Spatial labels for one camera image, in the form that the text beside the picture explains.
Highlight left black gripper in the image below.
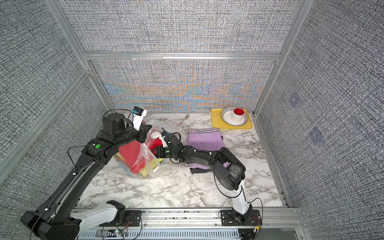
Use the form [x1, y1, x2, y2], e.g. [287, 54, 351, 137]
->
[115, 122, 153, 149]

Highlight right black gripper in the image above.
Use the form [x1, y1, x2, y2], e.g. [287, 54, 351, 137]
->
[149, 145, 178, 159]

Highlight clear plastic vacuum bag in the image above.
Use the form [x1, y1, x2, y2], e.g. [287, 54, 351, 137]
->
[113, 120, 182, 179]

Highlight black trousers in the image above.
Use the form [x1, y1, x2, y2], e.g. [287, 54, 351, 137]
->
[190, 168, 212, 174]

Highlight purple garment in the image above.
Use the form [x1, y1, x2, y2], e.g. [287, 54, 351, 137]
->
[188, 128, 226, 169]

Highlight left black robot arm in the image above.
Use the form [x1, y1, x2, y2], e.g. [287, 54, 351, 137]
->
[21, 108, 152, 240]

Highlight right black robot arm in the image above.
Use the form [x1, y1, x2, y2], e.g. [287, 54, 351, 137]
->
[155, 131, 252, 221]

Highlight colourful folded clothes stack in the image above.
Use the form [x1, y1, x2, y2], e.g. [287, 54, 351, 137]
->
[115, 131, 164, 178]

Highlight yellow plastic tray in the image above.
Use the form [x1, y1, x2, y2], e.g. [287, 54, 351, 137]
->
[211, 109, 253, 130]

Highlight white patterned bowl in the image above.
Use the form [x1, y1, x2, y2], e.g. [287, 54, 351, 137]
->
[221, 107, 248, 127]

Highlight white cup red inside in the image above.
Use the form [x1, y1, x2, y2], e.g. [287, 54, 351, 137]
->
[232, 108, 245, 123]

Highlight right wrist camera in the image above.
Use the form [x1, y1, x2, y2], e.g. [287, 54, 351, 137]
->
[158, 132, 168, 148]

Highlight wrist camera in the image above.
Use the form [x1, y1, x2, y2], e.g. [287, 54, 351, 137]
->
[158, 132, 168, 148]
[132, 106, 147, 131]

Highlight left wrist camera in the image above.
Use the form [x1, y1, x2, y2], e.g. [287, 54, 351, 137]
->
[132, 106, 147, 131]

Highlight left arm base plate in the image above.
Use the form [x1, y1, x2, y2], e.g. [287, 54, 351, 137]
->
[100, 210, 143, 228]

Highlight white slotted cable duct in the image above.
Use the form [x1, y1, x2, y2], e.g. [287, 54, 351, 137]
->
[76, 229, 241, 240]

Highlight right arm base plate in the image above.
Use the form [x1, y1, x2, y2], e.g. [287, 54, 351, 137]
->
[219, 209, 263, 227]

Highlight aluminium front rail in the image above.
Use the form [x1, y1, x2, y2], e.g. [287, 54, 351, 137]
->
[53, 207, 307, 230]

